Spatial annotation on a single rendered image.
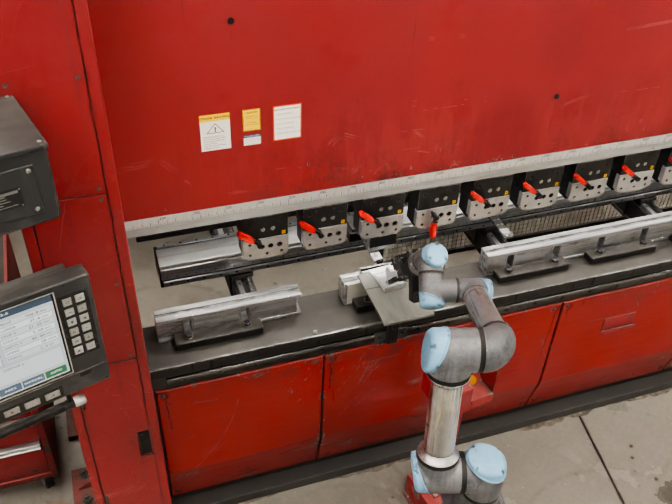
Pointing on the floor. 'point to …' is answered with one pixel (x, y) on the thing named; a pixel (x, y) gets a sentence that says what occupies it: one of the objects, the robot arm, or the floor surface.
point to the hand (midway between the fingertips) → (396, 282)
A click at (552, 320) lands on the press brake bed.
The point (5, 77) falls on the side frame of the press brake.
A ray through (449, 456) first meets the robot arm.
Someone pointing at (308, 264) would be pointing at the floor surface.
